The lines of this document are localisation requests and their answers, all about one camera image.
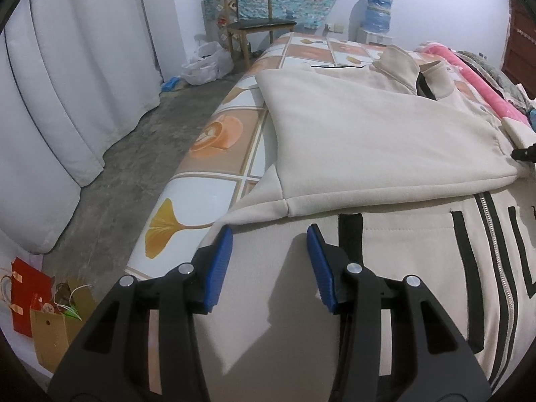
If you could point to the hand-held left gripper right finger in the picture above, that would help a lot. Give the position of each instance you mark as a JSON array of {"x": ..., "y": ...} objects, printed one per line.
[{"x": 320, "y": 272}]

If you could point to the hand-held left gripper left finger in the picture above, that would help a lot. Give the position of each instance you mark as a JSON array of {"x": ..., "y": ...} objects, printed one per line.
[{"x": 217, "y": 268}]

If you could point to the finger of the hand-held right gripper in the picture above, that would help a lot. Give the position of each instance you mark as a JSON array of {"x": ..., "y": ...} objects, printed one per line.
[{"x": 525, "y": 153}]

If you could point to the cream zip jacket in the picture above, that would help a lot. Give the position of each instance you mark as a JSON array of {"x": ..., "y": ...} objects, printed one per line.
[{"x": 377, "y": 134}]

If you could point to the blue cloth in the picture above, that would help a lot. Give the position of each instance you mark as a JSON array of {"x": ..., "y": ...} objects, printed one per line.
[{"x": 532, "y": 118}]

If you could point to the grey blanket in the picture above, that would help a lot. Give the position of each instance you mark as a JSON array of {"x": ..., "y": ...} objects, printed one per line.
[{"x": 502, "y": 79}]

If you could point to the pink floral blanket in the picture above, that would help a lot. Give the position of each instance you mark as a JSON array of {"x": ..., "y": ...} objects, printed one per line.
[{"x": 481, "y": 83}]

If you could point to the brown wooden door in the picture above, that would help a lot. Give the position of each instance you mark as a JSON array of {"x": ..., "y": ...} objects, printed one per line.
[{"x": 521, "y": 42}]

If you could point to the bed with leaf print sheet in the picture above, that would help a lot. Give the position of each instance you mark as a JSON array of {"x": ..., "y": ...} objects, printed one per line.
[{"x": 209, "y": 134}]

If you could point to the brown paper bag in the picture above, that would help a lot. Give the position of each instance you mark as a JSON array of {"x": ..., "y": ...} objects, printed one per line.
[{"x": 50, "y": 335}]

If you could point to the small blue packet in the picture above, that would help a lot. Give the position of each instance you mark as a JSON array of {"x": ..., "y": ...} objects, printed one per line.
[{"x": 171, "y": 83}]

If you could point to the red gift bag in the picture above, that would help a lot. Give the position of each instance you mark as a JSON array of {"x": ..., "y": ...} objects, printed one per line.
[{"x": 25, "y": 293}]

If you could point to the white plastic bag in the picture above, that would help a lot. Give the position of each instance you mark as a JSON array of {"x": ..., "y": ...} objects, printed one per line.
[{"x": 205, "y": 69}]

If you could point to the blue water jug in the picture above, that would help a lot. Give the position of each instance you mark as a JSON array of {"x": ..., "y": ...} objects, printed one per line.
[{"x": 377, "y": 10}]

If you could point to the white water dispenser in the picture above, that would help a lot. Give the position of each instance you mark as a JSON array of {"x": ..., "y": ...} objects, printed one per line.
[{"x": 358, "y": 29}]

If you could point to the white curtain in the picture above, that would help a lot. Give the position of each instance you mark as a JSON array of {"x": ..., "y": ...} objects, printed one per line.
[{"x": 63, "y": 92}]

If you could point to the wooden chair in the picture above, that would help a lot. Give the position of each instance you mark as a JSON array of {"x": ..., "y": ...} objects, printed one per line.
[{"x": 259, "y": 25}]

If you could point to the white wall socket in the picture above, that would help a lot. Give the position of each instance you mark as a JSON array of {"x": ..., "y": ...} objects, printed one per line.
[{"x": 335, "y": 27}]

